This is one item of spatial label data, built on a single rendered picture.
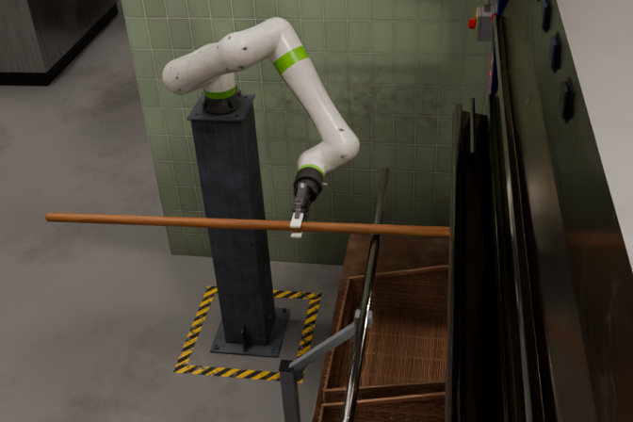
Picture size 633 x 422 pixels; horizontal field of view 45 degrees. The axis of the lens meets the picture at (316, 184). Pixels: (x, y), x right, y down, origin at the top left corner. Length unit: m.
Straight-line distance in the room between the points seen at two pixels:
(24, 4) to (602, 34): 5.27
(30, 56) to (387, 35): 3.61
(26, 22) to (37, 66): 0.36
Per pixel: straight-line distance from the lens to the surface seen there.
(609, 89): 1.08
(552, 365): 1.14
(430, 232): 2.28
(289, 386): 2.27
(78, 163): 5.27
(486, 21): 2.95
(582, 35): 1.24
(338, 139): 2.51
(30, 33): 6.24
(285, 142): 3.67
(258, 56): 2.50
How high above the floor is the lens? 2.57
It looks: 33 degrees down
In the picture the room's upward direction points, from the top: 3 degrees counter-clockwise
